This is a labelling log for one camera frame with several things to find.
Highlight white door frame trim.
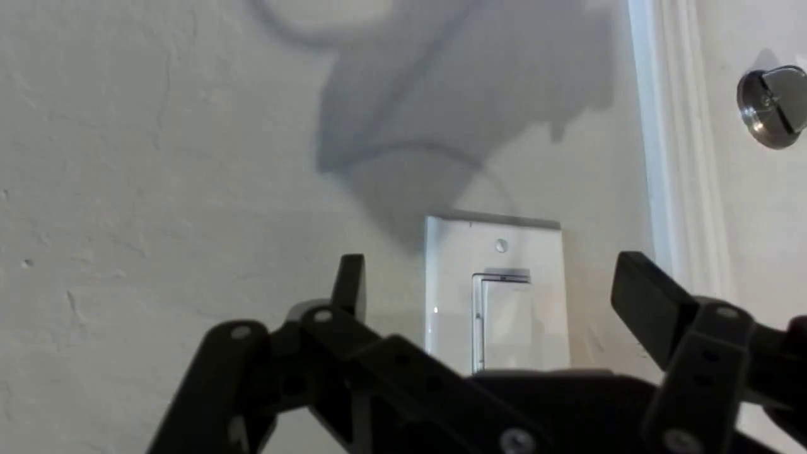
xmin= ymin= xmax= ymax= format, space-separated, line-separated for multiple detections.
xmin=626 ymin=0 xmax=735 ymax=298

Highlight silver deadbolt lock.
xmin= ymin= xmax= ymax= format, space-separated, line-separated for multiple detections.
xmin=736 ymin=63 xmax=807 ymax=151

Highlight white panel door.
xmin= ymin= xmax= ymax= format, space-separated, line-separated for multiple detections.
xmin=713 ymin=0 xmax=807 ymax=325

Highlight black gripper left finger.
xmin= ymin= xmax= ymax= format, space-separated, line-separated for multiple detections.
xmin=150 ymin=251 xmax=539 ymax=454

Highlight white rocker light switch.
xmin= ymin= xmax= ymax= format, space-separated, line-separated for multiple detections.
xmin=422 ymin=213 xmax=572 ymax=379

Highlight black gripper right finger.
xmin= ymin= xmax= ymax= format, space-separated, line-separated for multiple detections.
xmin=610 ymin=251 xmax=807 ymax=454

